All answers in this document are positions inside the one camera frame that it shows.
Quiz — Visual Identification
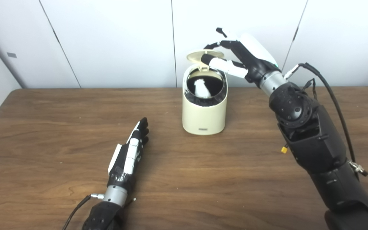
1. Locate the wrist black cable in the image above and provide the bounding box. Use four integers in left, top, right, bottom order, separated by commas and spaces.
62, 193, 104, 230
283, 63, 368, 177

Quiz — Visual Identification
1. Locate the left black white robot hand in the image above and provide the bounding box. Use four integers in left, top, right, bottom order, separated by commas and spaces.
108, 117, 150, 192

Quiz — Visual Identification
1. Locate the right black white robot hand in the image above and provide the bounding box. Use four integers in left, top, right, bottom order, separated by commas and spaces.
201, 27, 282, 88

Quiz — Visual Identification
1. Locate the cream-colored round bin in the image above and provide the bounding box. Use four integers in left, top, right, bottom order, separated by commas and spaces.
182, 62, 228, 135

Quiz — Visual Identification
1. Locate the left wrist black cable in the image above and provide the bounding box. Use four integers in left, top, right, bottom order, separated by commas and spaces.
62, 193, 104, 230

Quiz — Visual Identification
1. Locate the small white plastic bottle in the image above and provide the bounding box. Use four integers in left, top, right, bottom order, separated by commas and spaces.
193, 79, 212, 97

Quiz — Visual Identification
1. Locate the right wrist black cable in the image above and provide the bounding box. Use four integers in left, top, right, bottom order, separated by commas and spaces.
283, 63, 368, 177

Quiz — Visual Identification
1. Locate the cream round bin lid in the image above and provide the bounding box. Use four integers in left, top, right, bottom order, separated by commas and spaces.
186, 50, 225, 71

